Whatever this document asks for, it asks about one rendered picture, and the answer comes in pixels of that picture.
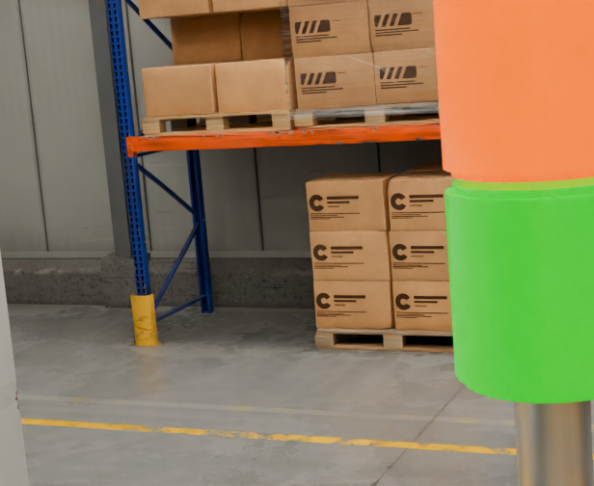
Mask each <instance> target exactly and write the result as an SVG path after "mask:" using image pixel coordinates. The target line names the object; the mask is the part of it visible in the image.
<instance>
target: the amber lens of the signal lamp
mask: <svg viewBox="0 0 594 486"><path fill-rule="evenodd" d="M433 11H434V27H435V43H436V60H437V75H438V92H439V108H440V125H441V140H442V157H443V169H444V170H445V171H447V172H450V173H451V176H452V177H454V178H456V179H461V180H466V181H477V182H538V181H556V180H566V179H577V178H586V177H593V176H594V0H433Z"/></svg>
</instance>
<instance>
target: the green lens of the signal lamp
mask: <svg viewBox="0 0 594 486"><path fill-rule="evenodd" d="M445 220H446V237H447V253H448V270H449V285H450V302H451V318H452V334H453V350H454V366H455V376H456V377H457V378H458V380H459V381H460V382H461V383H463V384H465V385H466V386H467V388H468V389H470V390H472V391H474V392H476V393H478V394H482V395H485V396H488V397H492V398H495V399H501V400H507V401H513V402H525V403H570V402H580V401H588V400H594V176H593V177H586V178H577V179H566V180H556V181H538V182H477V181H466V180H461V179H455V180H453V182H452V184H451V186H450V187H448V188H446V189H445Z"/></svg>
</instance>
